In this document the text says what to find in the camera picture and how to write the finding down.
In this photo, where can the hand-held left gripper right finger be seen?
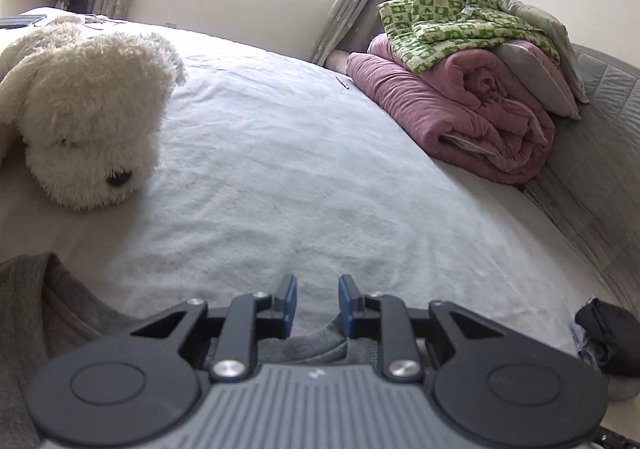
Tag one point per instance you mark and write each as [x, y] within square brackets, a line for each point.
[346, 301]

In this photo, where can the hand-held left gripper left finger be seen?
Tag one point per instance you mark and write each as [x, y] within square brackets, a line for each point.
[289, 301]

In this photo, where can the grey shirt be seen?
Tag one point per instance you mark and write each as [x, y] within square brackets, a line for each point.
[30, 329]

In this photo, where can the pink folded quilt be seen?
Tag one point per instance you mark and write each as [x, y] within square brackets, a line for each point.
[425, 99]

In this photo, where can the pen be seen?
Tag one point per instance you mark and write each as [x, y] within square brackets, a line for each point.
[342, 83]

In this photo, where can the black folded garment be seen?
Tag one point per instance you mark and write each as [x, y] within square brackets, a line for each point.
[610, 329]

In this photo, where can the white plush dog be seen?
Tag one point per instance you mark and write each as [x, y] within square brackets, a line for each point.
[90, 119]

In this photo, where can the grey quilted headboard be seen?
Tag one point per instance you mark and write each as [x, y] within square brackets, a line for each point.
[600, 169]

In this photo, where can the grey folded garment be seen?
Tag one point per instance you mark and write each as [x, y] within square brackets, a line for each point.
[620, 386]

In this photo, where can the green patterned blanket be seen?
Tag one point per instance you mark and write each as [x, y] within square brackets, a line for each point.
[450, 24]

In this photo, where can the dark tablet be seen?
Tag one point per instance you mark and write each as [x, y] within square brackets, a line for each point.
[22, 21]

